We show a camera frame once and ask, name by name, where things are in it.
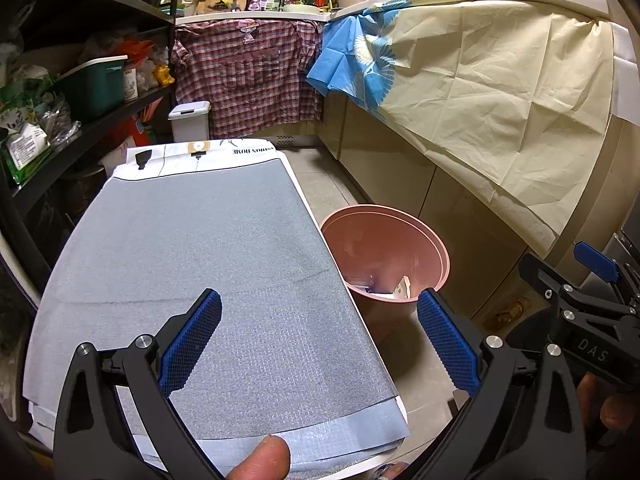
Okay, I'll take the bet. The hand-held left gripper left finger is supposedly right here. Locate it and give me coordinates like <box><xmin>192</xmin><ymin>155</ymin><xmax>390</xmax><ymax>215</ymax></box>
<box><xmin>52</xmin><ymin>287</ymin><xmax>223</xmax><ymax>480</ymax></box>

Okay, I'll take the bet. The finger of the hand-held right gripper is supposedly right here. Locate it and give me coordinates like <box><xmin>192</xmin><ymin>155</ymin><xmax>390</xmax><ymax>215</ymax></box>
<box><xmin>518</xmin><ymin>253</ymin><xmax>640</xmax><ymax>324</ymax></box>
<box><xmin>573</xmin><ymin>241</ymin><xmax>622</xmax><ymax>284</ymax></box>

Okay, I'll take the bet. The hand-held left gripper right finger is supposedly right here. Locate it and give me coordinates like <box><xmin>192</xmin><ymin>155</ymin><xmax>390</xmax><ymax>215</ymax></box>
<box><xmin>416</xmin><ymin>287</ymin><xmax>588</xmax><ymax>480</ymax></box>

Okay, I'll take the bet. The pink plastic bucket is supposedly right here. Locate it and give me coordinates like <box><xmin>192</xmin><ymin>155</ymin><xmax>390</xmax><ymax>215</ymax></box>
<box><xmin>319</xmin><ymin>204</ymin><xmax>451</xmax><ymax>346</ymax></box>

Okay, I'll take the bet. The person's right hand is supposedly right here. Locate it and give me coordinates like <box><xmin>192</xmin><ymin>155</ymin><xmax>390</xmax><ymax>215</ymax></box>
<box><xmin>575</xmin><ymin>374</ymin><xmax>640</xmax><ymax>456</ymax></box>

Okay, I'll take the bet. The person's left hand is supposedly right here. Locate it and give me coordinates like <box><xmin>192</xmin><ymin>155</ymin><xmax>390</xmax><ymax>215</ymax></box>
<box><xmin>225</xmin><ymin>435</ymin><xmax>292</xmax><ymax>480</ymax></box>

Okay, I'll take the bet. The amber plastic bottle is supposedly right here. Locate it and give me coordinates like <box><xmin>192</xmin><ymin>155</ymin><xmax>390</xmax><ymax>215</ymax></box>
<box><xmin>492</xmin><ymin>297</ymin><xmax>533</xmax><ymax>329</ymax></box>

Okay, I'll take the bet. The grey table mat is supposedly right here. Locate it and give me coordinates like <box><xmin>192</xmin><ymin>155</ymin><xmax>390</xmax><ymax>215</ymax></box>
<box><xmin>22</xmin><ymin>157</ymin><xmax>412</xmax><ymax>476</ymax></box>

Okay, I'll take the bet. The person's foot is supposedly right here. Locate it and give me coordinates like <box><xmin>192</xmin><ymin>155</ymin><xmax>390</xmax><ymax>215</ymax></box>
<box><xmin>370</xmin><ymin>461</ymin><xmax>408</xmax><ymax>480</ymax></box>

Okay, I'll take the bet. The white printed table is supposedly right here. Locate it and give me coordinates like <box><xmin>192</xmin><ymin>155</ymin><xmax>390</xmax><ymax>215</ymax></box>
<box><xmin>22</xmin><ymin>137</ymin><xmax>413</xmax><ymax>480</ymax></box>

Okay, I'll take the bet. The beige kitchen cabinet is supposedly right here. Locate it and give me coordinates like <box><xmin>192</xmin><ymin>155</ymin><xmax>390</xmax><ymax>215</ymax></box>
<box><xmin>317</xmin><ymin>95</ymin><xmax>581</xmax><ymax>321</ymax></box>

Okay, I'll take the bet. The cream cloth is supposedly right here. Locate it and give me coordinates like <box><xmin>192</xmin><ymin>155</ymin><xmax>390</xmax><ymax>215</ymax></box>
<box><xmin>372</xmin><ymin>0</ymin><xmax>616</xmax><ymax>256</ymax></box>

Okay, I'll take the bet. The white foam sheet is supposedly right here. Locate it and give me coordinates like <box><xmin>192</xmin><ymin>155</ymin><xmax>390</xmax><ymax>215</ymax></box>
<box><xmin>611</xmin><ymin>25</ymin><xmax>640</xmax><ymax>126</ymax></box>

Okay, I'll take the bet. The orange printed carton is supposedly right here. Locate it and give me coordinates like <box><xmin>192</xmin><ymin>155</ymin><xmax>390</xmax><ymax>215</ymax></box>
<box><xmin>117</xmin><ymin>102</ymin><xmax>158</xmax><ymax>158</ymax></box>

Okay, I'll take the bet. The white lidded bin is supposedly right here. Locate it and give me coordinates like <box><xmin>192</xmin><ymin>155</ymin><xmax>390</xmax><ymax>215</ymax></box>
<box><xmin>167</xmin><ymin>101</ymin><xmax>212</xmax><ymax>143</ymax></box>

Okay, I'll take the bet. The green white food packet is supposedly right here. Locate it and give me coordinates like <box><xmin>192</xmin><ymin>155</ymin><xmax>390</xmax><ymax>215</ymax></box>
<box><xmin>0</xmin><ymin>77</ymin><xmax>56</xmax><ymax>126</ymax></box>
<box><xmin>2</xmin><ymin>125</ymin><xmax>51</xmax><ymax>186</ymax></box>

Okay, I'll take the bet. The clear plastic bag bundle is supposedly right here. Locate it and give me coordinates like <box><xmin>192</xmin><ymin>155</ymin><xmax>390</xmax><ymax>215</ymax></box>
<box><xmin>37</xmin><ymin>102</ymin><xmax>82</xmax><ymax>148</ymax></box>

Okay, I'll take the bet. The green storage box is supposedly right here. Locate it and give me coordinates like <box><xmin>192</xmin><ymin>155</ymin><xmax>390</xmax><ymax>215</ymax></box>
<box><xmin>52</xmin><ymin>55</ymin><xmax>130</xmax><ymax>123</ymax></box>

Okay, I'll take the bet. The red plaid shirt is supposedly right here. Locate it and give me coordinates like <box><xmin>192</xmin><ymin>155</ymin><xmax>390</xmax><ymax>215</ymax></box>
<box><xmin>172</xmin><ymin>19</ymin><xmax>326</xmax><ymax>141</ymax></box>

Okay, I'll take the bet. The orange plastic bag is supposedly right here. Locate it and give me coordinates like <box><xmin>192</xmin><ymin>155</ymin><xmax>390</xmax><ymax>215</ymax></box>
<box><xmin>117</xmin><ymin>40</ymin><xmax>155</xmax><ymax>63</ymax></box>

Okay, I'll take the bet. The blue patterned cloth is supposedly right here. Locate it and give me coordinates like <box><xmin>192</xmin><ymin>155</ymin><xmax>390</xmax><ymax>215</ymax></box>
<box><xmin>306</xmin><ymin>0</ymin><xmax>416</xmax><ymax>111</ymax></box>

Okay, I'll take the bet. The black metal shelf rack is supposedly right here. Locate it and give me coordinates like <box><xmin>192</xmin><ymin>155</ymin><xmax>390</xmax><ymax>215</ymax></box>
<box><xmin>0</xmin><ymin>0</ymin><xmax>183</xmax><ymax>306</ymax></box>

